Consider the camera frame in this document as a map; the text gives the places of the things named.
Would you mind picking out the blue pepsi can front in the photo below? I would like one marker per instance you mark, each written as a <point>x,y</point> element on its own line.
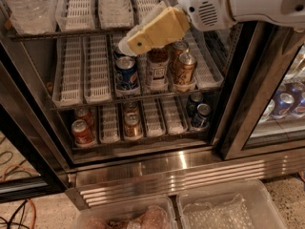
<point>126,73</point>

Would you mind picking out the blue pepsi can behind glass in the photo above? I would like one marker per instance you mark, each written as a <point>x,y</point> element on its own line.
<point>282,104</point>

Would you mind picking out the orange-gold can middle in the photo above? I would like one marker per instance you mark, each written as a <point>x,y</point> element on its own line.
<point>176,48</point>

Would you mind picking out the closed right fridge door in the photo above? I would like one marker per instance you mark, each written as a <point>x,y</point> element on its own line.
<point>278,54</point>

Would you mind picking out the open fridge glass door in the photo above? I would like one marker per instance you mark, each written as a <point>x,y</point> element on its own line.
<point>20,123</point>

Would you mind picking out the clear bin with bubble wrap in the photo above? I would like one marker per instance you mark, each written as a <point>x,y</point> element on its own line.
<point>234,205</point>

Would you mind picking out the dark blue can front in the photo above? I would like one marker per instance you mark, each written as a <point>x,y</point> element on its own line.
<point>201,116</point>

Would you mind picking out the bronze can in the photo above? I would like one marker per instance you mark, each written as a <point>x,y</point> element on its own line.
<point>132,125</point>
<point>131,107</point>

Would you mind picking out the orange-gold can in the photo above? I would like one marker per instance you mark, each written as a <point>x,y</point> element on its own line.
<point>176,48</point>
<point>184,67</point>

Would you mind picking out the red can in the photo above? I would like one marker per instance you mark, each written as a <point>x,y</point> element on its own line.
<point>82,132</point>
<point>84,113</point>

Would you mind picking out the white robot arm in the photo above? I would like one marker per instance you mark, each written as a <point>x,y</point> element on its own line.
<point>287,13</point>

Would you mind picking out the wire shelf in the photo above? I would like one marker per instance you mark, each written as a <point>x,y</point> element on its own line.
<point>62,34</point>
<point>66,97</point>

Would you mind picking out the red can rear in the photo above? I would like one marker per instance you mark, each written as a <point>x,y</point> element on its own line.
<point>84,113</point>

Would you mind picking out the bronze can front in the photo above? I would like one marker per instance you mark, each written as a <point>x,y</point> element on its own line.
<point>132,125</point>

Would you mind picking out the dark blue can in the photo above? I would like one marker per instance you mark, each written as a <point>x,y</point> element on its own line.
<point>201,116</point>
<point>193,101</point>

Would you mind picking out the orange-gold can front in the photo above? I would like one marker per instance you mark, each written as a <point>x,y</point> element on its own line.
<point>184,67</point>

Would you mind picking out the top wire shelf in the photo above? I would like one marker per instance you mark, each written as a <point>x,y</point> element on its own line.
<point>62,34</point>

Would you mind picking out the blue pepsi can rear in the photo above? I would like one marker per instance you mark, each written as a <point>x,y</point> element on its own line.
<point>117,53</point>

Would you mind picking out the clear bin with pink bags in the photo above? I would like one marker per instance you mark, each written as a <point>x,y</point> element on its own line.
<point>141,213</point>

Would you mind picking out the bronze can rear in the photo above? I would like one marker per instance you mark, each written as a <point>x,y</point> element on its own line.
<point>131,107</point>

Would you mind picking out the red can front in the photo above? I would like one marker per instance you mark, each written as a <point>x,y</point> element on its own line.
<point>82,132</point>

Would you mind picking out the dark blue can rear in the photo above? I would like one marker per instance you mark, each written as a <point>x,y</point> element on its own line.
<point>193,101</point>

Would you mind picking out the stainless fridge base grille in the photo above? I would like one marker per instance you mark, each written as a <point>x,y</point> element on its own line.
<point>171,173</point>

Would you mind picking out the clear water bottle left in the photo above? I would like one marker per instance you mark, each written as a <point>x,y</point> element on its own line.
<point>33,16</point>

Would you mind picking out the middle wire shelf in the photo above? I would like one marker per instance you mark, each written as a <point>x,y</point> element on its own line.
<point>66,97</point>

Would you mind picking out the brown tea bottle white cap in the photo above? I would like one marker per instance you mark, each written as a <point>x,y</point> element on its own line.
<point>157,64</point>

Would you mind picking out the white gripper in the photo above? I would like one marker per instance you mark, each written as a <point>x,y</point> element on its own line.
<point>200,4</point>

